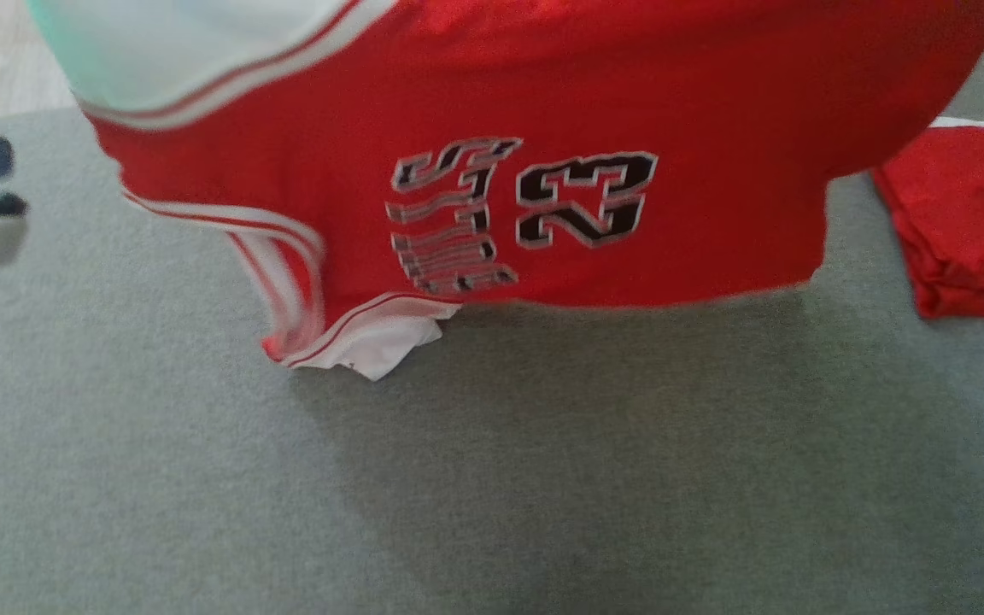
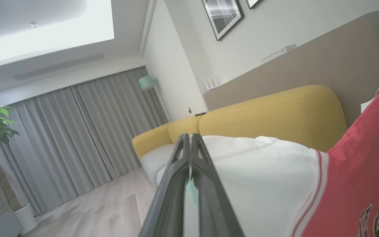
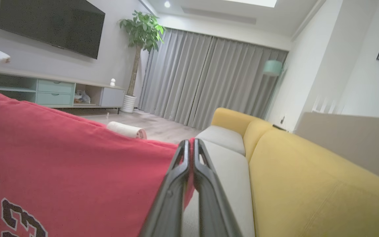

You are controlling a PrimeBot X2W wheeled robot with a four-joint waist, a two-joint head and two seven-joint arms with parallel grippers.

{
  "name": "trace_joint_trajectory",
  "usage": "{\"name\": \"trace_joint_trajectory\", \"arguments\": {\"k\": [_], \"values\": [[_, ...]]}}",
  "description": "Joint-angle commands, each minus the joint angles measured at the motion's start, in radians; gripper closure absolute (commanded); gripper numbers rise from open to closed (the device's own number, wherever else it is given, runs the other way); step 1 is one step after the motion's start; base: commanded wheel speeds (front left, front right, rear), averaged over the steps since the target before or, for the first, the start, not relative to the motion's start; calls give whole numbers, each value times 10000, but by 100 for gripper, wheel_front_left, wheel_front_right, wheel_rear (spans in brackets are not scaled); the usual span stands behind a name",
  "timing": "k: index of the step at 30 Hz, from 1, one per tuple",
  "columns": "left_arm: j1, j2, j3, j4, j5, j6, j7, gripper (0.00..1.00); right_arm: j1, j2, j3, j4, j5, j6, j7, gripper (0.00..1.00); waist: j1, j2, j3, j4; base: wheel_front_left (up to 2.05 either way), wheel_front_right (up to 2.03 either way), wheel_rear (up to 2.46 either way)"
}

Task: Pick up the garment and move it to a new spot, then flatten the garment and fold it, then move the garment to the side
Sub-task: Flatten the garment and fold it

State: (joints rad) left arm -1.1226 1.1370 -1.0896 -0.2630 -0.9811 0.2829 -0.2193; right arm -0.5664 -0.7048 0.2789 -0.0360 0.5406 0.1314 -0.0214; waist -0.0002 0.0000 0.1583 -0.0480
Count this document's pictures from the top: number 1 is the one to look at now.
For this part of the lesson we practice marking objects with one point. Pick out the grey fabric sofa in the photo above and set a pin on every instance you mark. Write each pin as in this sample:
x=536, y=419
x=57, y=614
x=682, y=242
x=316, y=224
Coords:
x=202, y=478

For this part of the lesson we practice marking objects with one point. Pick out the red basketball jersey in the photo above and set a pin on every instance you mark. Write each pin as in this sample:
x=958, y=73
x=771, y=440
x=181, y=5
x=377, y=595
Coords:
x=629, y=85

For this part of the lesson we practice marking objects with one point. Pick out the red basketball shorts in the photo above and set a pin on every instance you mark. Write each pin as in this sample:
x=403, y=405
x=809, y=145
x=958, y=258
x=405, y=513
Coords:
x=962, y=222

